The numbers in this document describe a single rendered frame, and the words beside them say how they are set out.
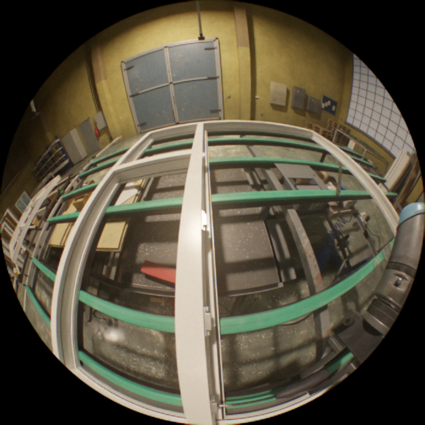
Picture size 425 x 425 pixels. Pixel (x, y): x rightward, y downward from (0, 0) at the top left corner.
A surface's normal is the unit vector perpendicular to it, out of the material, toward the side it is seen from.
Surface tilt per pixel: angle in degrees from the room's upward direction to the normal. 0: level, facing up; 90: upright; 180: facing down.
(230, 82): 90
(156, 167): 90
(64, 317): 90
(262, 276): 0
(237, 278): 0
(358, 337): 66
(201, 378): 0
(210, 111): 90
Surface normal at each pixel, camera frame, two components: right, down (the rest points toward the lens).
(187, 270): -0.07, -0.63
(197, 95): 0.04, 0.77
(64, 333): 1.00, -0.08
